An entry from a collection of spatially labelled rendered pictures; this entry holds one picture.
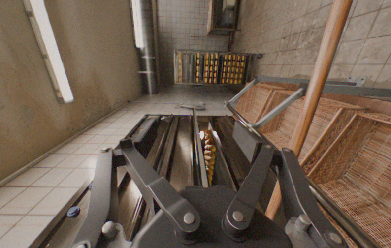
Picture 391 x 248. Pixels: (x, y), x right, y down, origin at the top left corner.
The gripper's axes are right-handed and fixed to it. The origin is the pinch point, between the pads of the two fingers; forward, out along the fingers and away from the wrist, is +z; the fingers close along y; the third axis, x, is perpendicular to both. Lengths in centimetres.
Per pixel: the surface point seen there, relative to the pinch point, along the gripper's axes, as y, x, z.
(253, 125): 33, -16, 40
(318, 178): 73, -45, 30
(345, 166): 87, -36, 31
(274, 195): 27.6, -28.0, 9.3
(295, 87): 90, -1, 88
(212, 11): 62, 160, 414
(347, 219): 31.9, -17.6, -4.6
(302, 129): 28.2, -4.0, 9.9
